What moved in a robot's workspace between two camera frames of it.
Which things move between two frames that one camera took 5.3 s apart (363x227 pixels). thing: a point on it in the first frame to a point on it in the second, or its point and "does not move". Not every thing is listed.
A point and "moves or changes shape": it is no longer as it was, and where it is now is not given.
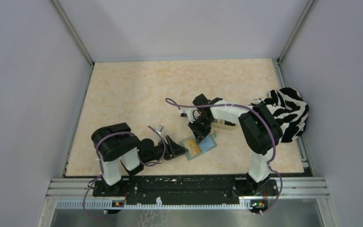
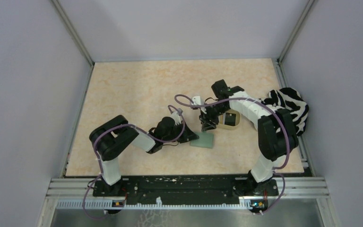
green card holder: [196, 149] moves or changes shape
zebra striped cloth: [288, 107] does not move
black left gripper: [173, 149] to [187, 135]
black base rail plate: [187, 188] does not move
